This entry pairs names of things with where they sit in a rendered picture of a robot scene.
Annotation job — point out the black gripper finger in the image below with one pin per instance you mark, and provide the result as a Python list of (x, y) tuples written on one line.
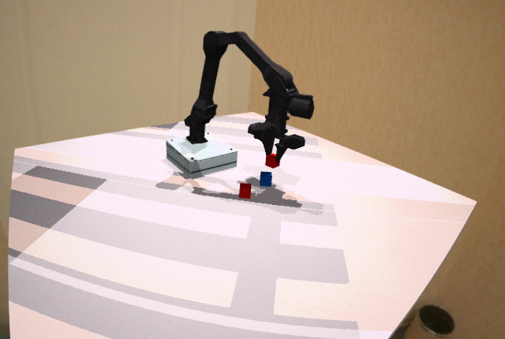
[(268, 146), (281, 149)]

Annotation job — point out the red cube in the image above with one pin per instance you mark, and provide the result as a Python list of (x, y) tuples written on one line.
[(270, 161), (245, 190)]

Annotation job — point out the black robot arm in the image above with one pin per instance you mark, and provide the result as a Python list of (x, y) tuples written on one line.
[(284, 95)]

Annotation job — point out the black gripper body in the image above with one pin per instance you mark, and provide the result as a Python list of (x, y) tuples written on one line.
[(293, 141)]

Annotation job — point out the blue cube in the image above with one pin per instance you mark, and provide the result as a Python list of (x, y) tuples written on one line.
[(265, 179)]

